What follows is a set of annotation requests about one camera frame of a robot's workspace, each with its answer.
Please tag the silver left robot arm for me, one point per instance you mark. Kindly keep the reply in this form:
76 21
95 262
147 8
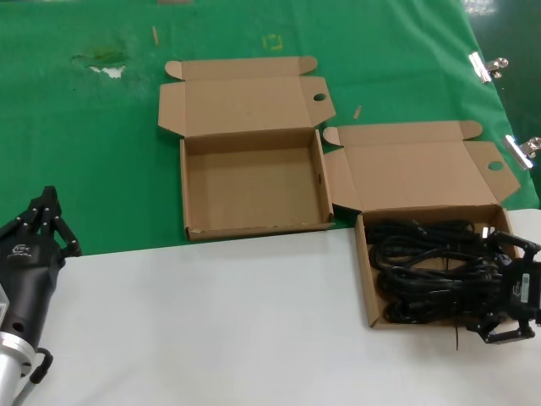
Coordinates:
10 368

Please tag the silver left camera bracket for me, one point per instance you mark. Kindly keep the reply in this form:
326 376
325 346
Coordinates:
3 308

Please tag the tan wooden stick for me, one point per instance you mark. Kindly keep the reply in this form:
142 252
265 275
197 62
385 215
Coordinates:
357 112
155 36

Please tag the open brown cardboard box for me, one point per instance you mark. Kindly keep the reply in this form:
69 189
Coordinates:
253 190
414 169

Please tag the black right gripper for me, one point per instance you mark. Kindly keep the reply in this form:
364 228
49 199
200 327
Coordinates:
520 292

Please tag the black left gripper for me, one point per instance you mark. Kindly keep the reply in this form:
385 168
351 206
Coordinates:
25 275

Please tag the metal binder clip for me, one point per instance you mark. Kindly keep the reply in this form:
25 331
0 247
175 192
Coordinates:
479 67
517 152

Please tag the green table cloth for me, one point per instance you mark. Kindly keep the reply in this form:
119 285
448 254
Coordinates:
63 148

